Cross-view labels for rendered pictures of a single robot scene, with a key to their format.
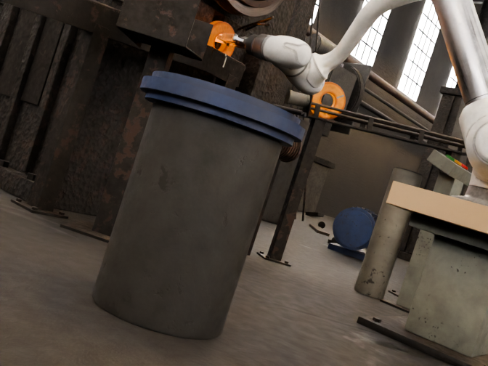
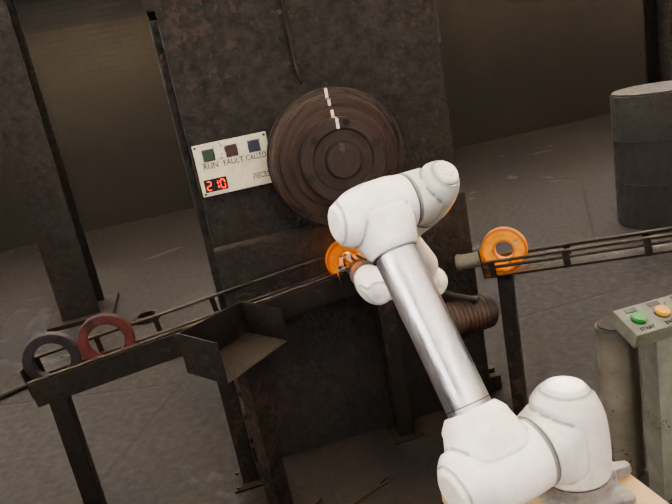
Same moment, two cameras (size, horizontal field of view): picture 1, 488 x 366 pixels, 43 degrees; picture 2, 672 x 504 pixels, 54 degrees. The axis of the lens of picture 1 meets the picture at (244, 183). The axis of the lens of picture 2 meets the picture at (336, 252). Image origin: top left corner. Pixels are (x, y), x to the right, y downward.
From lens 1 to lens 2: 1.74 m
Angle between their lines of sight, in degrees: 42
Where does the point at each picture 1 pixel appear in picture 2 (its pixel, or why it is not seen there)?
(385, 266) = (623, 444)
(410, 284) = (654, 469)
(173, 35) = (217, 376)
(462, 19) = (406, 318)
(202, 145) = not seen: outside the picture
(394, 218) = (611, 389)
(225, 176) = not seen: outside the picture
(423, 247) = (652, 425)
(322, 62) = not seen: hidden behind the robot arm
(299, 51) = (370, 295)
